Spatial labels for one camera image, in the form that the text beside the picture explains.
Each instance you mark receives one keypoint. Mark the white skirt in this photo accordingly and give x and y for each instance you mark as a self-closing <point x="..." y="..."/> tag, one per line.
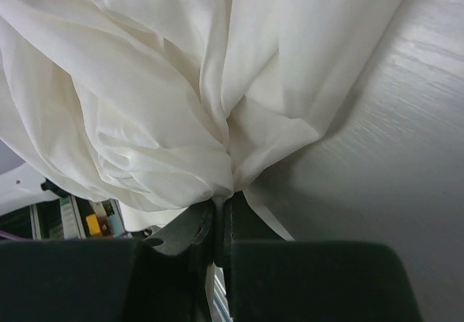
<point x="161" y="104"/>

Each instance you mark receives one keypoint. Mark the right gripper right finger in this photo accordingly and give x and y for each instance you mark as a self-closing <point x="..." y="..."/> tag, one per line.
<point x="268" y="278"/>

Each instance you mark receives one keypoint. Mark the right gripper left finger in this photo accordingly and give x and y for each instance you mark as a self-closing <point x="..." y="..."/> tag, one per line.
<point x="161" y="278"/>

